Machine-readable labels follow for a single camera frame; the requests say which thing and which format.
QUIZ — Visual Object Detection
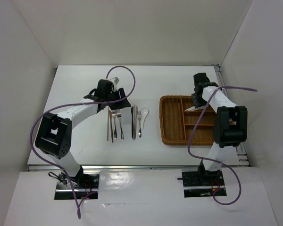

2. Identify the steel fork right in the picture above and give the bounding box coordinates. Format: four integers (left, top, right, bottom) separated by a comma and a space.
137, 110, 142, 138

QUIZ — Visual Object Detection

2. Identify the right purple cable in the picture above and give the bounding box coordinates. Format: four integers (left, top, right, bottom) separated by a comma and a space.
187, 86, 258, 205

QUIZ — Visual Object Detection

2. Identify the steel fork left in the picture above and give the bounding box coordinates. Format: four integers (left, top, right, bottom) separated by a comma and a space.
111, 110, 117, 139

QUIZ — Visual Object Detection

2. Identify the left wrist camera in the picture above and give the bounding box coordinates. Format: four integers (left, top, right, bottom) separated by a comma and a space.
109, 77, 119, 85

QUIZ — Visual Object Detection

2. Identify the wicker cutlery tray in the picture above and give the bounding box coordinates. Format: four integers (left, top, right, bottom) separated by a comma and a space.
159, 96, 216, 146

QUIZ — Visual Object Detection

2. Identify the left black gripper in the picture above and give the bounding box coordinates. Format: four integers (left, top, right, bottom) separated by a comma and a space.
105, 88, 131, 111

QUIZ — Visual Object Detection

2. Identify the silver knife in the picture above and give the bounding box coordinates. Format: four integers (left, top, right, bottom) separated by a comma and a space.
133, 105, 138, 140

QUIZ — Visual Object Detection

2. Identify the copper chopstick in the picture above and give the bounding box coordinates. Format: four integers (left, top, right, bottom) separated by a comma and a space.
108, 110, 114, 143

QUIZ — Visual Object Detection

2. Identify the aluminium rail front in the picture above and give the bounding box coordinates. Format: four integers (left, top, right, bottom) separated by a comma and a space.
27, 165, 198, 171

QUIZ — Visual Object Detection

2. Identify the purple cable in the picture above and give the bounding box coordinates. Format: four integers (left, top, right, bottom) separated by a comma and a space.
29, 66, 136, 219
187, 86, 258, 205

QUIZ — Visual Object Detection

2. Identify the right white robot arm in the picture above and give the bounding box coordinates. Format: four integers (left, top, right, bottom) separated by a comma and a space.
188, 73, 248, 185

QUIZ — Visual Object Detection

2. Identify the white ceramic spoon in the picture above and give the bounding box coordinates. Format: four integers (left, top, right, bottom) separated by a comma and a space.
141, 107, 149, 129
185, 106, 198, 112

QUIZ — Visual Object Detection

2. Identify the aluminium rail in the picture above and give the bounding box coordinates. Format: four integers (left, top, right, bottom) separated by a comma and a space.
214, 65, 250, 167
27, 165, 198, 171

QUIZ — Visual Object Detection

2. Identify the aluminium rail right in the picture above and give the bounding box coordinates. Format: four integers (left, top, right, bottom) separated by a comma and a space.
214, 65, 250, 167

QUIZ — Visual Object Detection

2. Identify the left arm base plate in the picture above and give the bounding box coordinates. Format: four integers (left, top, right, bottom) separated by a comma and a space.
48, 172, 100, 200

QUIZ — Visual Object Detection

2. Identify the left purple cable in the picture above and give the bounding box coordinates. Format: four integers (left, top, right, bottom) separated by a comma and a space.
29, 66, 136, 219

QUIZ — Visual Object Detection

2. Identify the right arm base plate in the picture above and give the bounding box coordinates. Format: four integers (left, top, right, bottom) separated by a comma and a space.
177, 171, 227, 198

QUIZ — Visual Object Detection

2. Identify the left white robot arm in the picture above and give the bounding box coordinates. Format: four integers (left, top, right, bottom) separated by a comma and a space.
35, 77, 131, 188

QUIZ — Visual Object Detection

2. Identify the steel fork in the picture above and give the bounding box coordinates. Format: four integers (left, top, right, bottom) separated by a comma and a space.
137, 110, 142, 138
111, 110, 117, 139
117, 109, 124, 140

